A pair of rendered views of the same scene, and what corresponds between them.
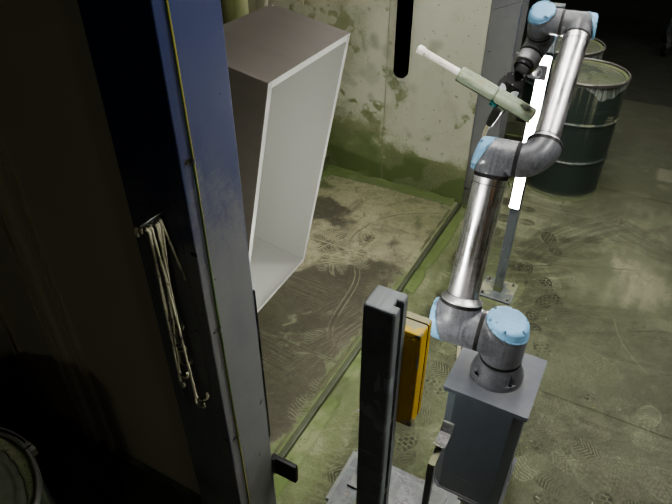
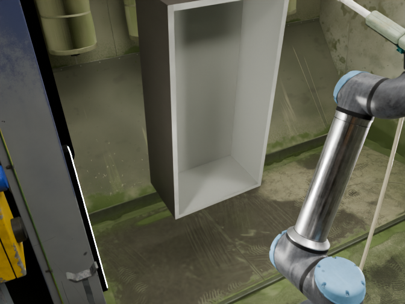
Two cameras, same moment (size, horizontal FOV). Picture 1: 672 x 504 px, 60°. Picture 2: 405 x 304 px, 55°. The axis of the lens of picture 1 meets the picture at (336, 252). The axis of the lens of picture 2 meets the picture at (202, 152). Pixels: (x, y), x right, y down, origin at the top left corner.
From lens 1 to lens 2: 108 cm
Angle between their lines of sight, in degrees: 33
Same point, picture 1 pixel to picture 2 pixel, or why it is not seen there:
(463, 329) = (293, 266)
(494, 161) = (351, 95)
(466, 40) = not seen: outside the picture
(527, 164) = (383, 101)
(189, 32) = not seen: outside the picture
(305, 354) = (242, 261)
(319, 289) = (286, 218)
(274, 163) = (245, 101)
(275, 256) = (240, 176)
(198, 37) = not seen: outside the picture
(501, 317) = (332, 268)
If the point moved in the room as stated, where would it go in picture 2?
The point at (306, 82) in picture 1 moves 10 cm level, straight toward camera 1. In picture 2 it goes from (263, 32) to (255, 37)
